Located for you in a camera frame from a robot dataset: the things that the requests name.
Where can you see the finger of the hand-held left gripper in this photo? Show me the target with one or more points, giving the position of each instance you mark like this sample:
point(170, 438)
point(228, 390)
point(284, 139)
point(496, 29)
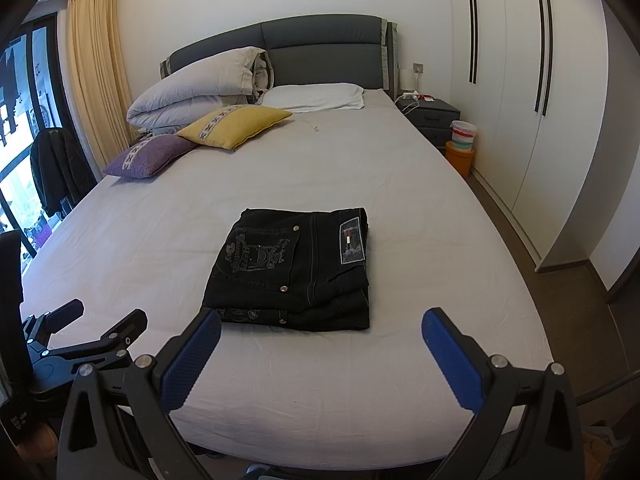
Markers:
point(120, 332)
point(60, 315)

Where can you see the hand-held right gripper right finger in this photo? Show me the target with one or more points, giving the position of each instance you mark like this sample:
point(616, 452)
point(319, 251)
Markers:
point(450, 360)

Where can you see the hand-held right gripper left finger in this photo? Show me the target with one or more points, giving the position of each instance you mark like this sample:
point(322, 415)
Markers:
point(192, 360)

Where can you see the black denim pants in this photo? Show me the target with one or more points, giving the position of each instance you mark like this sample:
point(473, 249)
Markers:
point(300, 270)

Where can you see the dark jacket on chair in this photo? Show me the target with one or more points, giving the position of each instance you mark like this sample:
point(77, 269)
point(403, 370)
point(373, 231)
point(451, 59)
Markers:
point(60, 170)

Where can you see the purple cushion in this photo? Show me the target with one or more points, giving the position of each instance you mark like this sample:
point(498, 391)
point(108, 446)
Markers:
point(150, 157)

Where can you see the glass balcony door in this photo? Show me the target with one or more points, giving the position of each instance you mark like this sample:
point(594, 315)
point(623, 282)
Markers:
point(20, 125)

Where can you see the orange and white buckets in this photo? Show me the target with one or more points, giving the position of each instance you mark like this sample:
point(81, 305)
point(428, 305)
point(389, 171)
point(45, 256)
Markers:
point(457, 160)

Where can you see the bed with white sheet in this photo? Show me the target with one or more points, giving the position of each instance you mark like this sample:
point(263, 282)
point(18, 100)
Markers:
point(350, 170)

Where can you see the yellow cushion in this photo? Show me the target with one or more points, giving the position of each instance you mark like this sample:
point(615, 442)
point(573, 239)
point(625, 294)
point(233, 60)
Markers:
point(230, 125)

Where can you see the beige curtain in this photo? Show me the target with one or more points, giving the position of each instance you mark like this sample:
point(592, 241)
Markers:
point(97, 75)

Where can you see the dark grey nightstand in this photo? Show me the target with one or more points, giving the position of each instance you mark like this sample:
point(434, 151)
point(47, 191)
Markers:
point(435, 115)

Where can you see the folded white duvet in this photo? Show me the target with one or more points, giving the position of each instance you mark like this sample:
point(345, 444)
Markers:
point(200, 85)

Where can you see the white power strip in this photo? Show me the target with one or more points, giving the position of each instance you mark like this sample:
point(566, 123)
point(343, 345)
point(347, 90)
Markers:
point(409, 95)

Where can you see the small white lamp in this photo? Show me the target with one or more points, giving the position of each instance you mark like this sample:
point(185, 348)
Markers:
point(407, 79)

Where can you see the white pillow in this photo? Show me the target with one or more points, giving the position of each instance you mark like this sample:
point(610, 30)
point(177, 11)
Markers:
point(315, 96)

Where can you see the grey padded headboard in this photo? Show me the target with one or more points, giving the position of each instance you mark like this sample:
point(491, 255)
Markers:
point(320, 45)

